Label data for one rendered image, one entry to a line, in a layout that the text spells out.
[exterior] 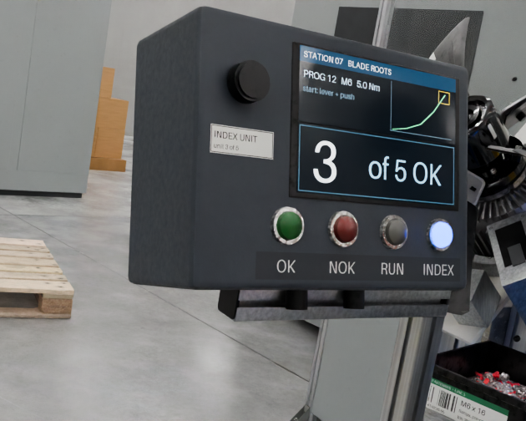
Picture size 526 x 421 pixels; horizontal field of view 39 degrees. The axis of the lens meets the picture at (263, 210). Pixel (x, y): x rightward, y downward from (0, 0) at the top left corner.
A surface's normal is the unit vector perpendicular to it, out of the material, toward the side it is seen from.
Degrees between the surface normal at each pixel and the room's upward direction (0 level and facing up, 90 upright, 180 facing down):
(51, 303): 88
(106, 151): 90
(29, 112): 90
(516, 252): 50
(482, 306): 77
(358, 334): 90
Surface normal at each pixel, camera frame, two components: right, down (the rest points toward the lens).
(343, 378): -0.84, -0.06
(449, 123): 0.55, -0.04
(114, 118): 0.65, 0.22
